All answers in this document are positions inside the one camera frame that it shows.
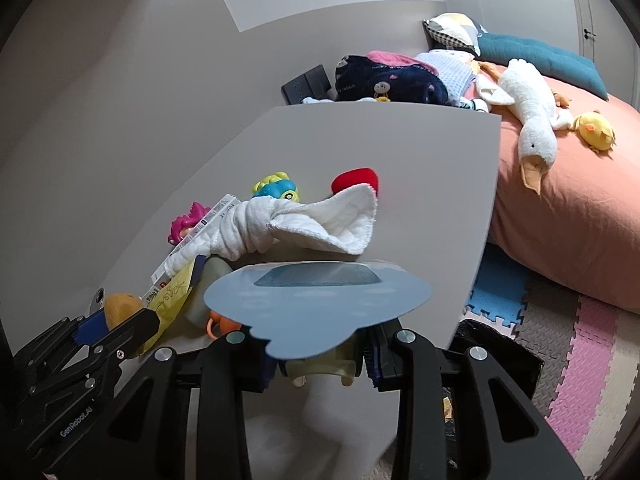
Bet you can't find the black box device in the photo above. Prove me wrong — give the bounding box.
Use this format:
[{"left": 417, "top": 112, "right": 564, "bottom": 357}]
[{"left": 281, "top": 65, "right": 332, "bottom": 106}]

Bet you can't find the red plush item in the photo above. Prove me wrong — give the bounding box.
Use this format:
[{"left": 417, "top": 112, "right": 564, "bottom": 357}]
[{"left": 330, "top": 166, "right": 382, "bottom": 200}]

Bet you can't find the navy printed blanket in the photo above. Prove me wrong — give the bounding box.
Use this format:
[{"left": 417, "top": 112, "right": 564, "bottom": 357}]
[{"left": 334, "top": 55, "right": 449, "bottom": 107}]

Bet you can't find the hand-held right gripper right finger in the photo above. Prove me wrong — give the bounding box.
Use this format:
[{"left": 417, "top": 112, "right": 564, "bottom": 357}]
[{"left": 365, "top": 329, "right": 586, "bottom": 480}]

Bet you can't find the pastel foam puzzle mat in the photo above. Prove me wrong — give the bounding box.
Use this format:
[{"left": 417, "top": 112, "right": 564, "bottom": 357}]
[{"left": 462, "top": 245, "right": 640, "bottom": 480}]

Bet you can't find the white door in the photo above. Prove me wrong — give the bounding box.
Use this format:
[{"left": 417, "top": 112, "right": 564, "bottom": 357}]
[{"left": 565, "top": 0, "right": 603, "bottom": 63}]

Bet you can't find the checkered patchwork pillow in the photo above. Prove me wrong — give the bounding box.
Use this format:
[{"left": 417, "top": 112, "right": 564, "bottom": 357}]
[{"left": 422, "top": 12, "right": 488, "bottom": 57}]

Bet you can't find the teal cushion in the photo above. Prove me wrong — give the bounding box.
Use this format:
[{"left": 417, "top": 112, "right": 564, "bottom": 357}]
[{"left": 476, "top": 32, "right": 610, "bottom": 101}]

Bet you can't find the yellow duck plush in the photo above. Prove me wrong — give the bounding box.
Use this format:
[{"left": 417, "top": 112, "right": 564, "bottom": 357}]
[{"left": 571, "top": 109, "right": 617, "bottom": 154}]

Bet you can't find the small orange plastic piece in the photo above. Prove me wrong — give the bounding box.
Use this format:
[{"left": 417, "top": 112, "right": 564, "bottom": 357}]
[{"left": 206, "top": 310, "right": 237, "bottom": 344}]

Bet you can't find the blue green turtle toy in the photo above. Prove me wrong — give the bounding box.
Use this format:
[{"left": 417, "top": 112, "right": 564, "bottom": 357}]
[{"left": 251, "top": 172, "right": 302, "bottom": 203}]

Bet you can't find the white terry cloth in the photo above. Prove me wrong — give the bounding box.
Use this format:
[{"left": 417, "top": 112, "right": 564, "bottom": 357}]
[{"left": 167, "top": 184, "right": 378, "bottom": 281}]

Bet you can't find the orange brown round item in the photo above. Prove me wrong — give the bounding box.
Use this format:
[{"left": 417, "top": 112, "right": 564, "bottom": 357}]
[{"left": 104, "top": 292, "right": 144, "bottom": 329}]

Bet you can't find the blue cloud-shaped package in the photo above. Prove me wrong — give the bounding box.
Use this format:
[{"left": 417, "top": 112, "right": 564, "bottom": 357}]
[{"left": 204, "top": 259, "right": 432, "bottom": 388}]

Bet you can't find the bed with orange sheet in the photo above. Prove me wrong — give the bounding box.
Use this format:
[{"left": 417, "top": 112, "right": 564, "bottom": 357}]
[{"left": 465, "top": 60, "right": 640, "bottom": 322}]

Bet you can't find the pink toy figure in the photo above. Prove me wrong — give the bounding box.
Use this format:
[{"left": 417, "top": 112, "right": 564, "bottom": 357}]
[{"left": 169, "top": 201, "right": 211, "bottom": 247}]

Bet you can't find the black bag trash bin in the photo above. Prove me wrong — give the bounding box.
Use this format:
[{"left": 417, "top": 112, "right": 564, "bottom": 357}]
[{"left": 439, "top": 317, "right": 546, "bottom": 443}]

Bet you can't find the pink cloth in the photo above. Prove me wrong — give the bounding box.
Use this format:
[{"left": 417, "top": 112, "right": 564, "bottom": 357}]
[{"left": 366, "top": 51, "right": 436, "bottom": 73}]

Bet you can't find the long white carton box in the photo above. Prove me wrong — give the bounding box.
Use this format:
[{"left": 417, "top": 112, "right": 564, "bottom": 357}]
[{"left": 141, "top": 192, "right": 241, "bottom": 306}]

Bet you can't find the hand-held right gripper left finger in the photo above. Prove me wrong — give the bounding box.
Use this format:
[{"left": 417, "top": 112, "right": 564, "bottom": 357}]
[{"left": 97, "top": 332, "right": 275, "bottom": 480}]

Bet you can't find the white goose plush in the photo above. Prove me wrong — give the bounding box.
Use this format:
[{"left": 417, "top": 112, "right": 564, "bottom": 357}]
[{"left": 475, "top": 58, "right": 576, "bottom": 196}]

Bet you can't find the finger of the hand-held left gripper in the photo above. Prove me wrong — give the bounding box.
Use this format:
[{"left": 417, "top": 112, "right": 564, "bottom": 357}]
[
  {"left": 15, "top": 310, "right": 110, "bottom": 367},
  {"left": 75, "top": 306, "right": 162, "bottom": 381}
]

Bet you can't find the light blue knit blanket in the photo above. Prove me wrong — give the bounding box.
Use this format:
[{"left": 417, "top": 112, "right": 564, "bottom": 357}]
[{"left": 416, "top": 51, "right": 482, "bottom": 107}]

